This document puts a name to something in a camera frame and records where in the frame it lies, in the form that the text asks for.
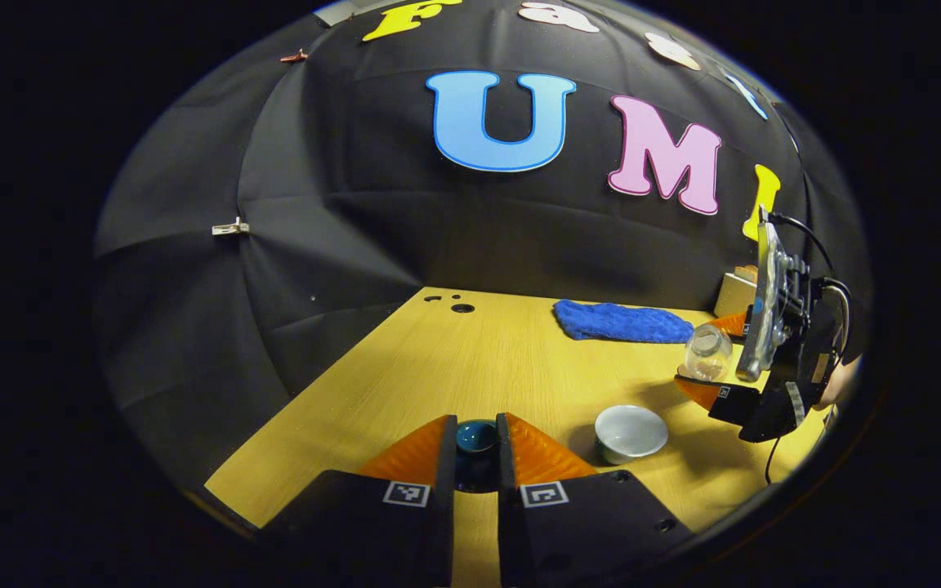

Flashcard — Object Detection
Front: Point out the white toaster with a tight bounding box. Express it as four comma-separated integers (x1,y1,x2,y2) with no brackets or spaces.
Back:
714,271,761,319

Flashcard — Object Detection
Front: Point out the clear plastic water bottle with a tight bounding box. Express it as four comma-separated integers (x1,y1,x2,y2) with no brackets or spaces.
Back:
684,324,734,382

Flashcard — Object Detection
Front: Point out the black cable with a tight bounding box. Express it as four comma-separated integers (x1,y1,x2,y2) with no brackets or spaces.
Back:
767,212,854,484

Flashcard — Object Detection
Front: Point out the black backdrop cloth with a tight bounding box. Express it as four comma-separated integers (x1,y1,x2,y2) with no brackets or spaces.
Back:
93,0,872,491

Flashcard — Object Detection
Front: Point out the grey teacup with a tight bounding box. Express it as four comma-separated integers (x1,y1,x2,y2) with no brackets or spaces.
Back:
595,405,670,466

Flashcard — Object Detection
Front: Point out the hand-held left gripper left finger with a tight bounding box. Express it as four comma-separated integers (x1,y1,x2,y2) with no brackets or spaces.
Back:
262,414,460,588

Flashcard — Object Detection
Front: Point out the blue towel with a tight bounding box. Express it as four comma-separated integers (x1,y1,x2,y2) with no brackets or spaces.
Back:
553,299,696,345

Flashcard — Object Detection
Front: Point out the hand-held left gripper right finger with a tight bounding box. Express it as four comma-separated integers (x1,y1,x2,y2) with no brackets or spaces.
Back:
495,412,695,588

